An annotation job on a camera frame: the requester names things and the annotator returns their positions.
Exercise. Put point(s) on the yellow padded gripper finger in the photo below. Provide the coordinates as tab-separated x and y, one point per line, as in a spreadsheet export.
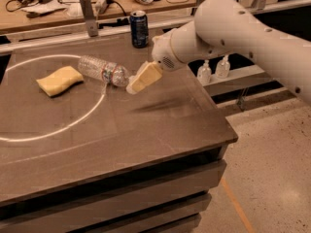
147	74

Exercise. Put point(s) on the blue soda can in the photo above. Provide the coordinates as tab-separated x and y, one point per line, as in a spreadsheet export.
139	29

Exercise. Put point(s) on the right clear sanitizer bottle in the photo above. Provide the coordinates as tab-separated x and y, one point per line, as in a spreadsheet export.
223	68

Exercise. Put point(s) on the grey metal post left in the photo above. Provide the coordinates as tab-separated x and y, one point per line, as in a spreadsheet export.
91	24

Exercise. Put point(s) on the black tool with cable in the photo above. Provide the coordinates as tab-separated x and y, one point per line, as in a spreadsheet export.
15	5

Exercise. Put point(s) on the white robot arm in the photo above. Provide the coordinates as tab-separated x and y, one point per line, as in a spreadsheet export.
220	27

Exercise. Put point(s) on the yellow sponge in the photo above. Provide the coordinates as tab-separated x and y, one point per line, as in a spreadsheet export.
60	80

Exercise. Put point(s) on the clear plastic water bottle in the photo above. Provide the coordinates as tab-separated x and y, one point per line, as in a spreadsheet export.
103	70

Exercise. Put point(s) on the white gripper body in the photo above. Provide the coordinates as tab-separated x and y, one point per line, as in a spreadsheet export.
162	53

